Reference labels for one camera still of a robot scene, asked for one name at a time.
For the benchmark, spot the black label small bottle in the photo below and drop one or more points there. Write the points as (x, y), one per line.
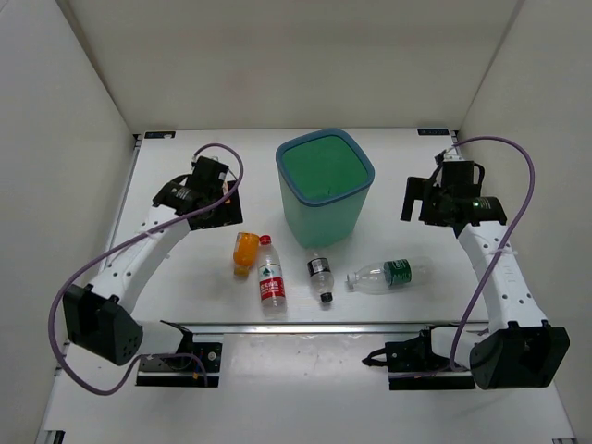
(320, 276)

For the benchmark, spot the green bin with blue rim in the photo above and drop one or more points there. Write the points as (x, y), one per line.
(324, 177)

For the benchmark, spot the green label clear bottle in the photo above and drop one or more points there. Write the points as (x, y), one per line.
(387, 276)

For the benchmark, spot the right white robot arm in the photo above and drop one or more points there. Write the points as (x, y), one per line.
(521, 349)

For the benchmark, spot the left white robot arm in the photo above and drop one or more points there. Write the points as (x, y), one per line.
(99, 315)

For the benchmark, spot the right blue corner sticker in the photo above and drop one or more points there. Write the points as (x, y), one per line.
(433, 132)

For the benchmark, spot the red label water bottle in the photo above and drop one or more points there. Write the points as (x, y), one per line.
(270, 278)

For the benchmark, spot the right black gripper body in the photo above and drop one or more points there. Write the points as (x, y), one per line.
(433, 207)

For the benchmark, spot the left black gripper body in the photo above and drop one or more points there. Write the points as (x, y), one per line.
(215, 196)

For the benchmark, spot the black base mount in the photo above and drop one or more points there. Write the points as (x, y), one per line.
(184, 372)
(413, 366)

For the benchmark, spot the orange juice bottle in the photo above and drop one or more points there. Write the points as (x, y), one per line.
(245, 253)

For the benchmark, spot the aluminium table rail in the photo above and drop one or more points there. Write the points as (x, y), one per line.
(315, 328)

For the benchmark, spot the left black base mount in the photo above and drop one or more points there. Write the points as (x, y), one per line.
(184, 372)

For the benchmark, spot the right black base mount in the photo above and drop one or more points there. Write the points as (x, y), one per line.
(413, 366)

